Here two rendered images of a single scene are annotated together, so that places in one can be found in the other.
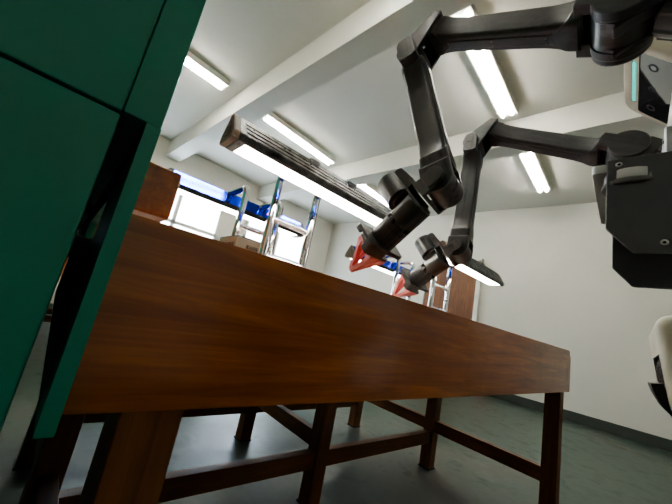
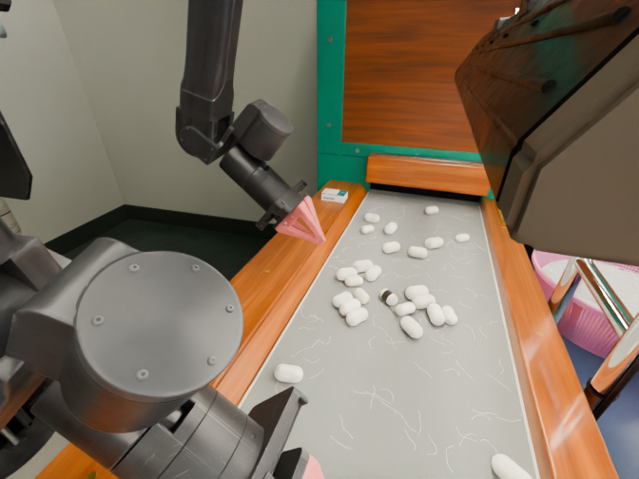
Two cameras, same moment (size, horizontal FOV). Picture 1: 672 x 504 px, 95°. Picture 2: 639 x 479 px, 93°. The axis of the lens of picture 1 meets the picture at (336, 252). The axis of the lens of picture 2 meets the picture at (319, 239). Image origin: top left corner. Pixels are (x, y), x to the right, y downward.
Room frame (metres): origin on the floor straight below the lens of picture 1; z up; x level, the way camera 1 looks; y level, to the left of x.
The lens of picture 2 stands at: (1.05, -0.26, 1.07)
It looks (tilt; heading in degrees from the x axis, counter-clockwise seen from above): 30 degrees down; 150
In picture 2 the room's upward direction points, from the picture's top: straight up
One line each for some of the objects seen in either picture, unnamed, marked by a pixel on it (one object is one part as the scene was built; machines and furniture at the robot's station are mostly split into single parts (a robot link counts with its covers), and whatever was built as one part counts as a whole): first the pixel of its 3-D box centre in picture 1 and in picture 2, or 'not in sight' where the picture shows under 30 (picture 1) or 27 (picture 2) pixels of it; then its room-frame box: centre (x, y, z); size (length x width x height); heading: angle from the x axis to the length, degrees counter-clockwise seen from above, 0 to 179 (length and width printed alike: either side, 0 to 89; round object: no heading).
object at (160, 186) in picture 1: (133, 203); (426, 172); (0.52, 0.36, 0.83); 0.30 x 0.06 x 0.07; 41
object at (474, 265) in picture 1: (472, 265); not in sight; (1.48, -0.68, 1.08); 0.62 x 0.08 x 0.07; 131
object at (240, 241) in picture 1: (238, 246); (334, 195); (0.43, 0.14, 0.77); 0.06 x 0.04 x 0.02; 41
